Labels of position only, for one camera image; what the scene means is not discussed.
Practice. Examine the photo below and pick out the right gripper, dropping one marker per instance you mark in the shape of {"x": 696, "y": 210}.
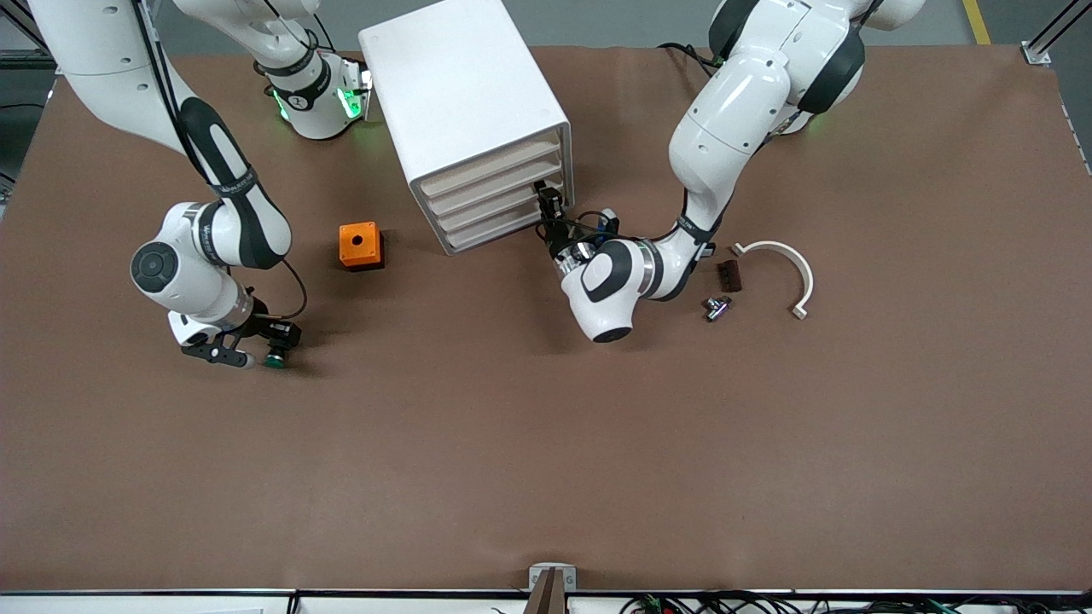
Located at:
{"x": 259, "y": 325}

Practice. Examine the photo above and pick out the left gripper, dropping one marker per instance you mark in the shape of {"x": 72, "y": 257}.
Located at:
{"x": 560, "y": 242}

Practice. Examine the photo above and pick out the green push button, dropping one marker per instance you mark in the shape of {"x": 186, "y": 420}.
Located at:
{"x": 275, "y": 361}

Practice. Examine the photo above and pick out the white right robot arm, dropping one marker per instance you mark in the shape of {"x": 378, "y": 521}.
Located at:
{"x": 213, "y": 230}

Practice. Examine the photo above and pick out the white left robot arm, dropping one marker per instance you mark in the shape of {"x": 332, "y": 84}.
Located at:
{"x": 734, "y": 128}

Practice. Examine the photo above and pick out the orange button box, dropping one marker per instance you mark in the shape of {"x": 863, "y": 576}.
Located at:
{"x": 358, "y": 243}

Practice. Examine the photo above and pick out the dark brown block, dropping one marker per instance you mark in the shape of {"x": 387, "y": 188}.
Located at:
{"x": 729, "y": 276}

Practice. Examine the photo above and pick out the silver metal fitting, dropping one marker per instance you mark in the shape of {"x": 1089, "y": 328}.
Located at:
{"x": 717, "y": 308}

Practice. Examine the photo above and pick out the brown table mat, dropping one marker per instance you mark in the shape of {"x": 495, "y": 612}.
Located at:
{"x": 546, "y": 469}

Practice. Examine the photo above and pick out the grey metal bracket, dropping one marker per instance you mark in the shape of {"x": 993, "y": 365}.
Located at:
{"x": 536, "y": 576}

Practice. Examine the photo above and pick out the brown upright post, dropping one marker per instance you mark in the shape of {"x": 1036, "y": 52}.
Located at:
{"x": 550, "y": 599}

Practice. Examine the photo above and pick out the aluminium frame post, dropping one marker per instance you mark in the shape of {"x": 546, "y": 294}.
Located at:
{"x": 1036, "y": 55}

